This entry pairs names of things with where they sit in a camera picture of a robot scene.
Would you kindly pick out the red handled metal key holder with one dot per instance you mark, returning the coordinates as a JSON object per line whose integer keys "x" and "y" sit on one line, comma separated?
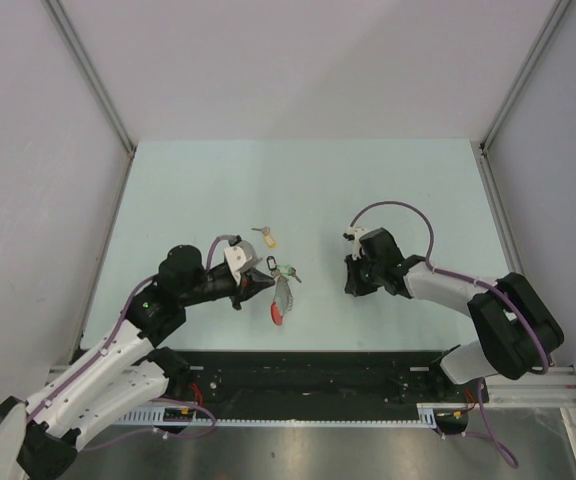
{"x": 282, "y": 301}

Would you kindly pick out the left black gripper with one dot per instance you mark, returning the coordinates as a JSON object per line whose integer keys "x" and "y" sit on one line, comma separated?
{"x": 252, "y": 282}

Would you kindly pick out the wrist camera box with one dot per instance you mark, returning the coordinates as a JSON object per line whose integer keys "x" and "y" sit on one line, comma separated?
{"x": 354, "y": 234}
{"x": 240, "y": 257}

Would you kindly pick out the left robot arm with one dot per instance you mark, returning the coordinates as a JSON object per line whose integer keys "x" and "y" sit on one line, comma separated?
{"x": 130, "y": 365}

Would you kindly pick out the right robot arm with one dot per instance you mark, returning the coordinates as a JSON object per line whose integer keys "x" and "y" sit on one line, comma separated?
{"x": 516, "y": 332}

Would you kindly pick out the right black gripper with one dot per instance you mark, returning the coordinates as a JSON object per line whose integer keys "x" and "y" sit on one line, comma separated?
{"x": 354, "y": 286}

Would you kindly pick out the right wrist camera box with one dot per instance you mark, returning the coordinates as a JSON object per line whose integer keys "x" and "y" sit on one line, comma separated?
{"x": 354, "y": 234}

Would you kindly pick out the keys with black green tags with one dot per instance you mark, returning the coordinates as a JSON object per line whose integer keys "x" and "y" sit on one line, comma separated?
{"x": 283, "y": 270}

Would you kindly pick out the key with yellow tag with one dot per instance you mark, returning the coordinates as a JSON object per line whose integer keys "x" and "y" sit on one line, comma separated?
{"x": 268, "y": 238}

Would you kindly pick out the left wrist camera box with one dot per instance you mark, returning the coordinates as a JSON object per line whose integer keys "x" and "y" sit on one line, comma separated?
{"x": 240, "y": 257}

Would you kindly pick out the white slotted cable duct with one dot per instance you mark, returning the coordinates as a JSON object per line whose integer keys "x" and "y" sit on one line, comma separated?
{"x": 153, "y": 416}

